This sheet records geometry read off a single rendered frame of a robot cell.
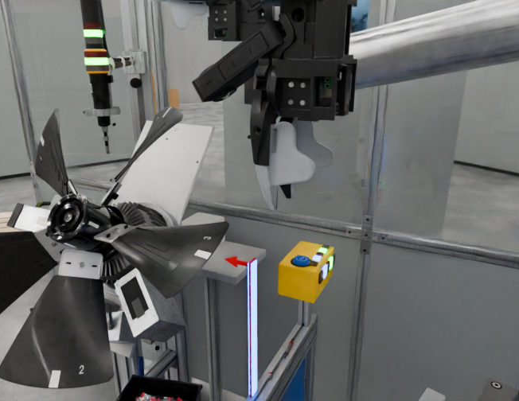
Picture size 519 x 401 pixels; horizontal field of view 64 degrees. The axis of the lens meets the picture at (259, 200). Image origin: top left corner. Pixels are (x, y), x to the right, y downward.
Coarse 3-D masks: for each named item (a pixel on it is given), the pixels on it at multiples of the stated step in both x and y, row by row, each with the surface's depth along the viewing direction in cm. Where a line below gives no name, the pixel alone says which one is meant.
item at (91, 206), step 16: (64, 208) 96; (80, 208) 95; (96, 208) 96; (112, 208) 105; (48, 224) 95; (64, 224) 95; (80, 224) 92; (112, 224) 102; (64, 240) 92; (80, 240) 93
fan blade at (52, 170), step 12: (48, 120) 114; (48, 132) 113; (48, 144) 112; (60, 144) 106; (48, 156) 113; (60, 156) 105; (36, 168) 121; (48, 168) 115; (60, 168) 106; (48, 180) 117; (60, 180) 107; (60, 192) 110
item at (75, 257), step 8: (64, 256) 95; (72, 256) 96; (80, 256) 97; (88, 256) 98; (96, 256) 99; (64, 264) 94; (72, 264) 95; (88, 264) 97; (96, 264) 98; (64, 272) 94; (72, 272) 95; (80, 272) 96; (88, 272) 96; (96, 272) 97
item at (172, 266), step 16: (208, 224) 94; (224, 224) 92; (128, 240) 91; (144, 240) 90; (160, 240) 90; (176, 240) 90; (192, 240) 89; (128, 256) 86; (144, 256) 86; (160, 256) 85; (176, 256) 85; (192, 256) 85; (144, 272) 83; (160, 272) 82; (176, 272) 82; (192, 272) 81; (160, 288) 80; (176, 288) 79
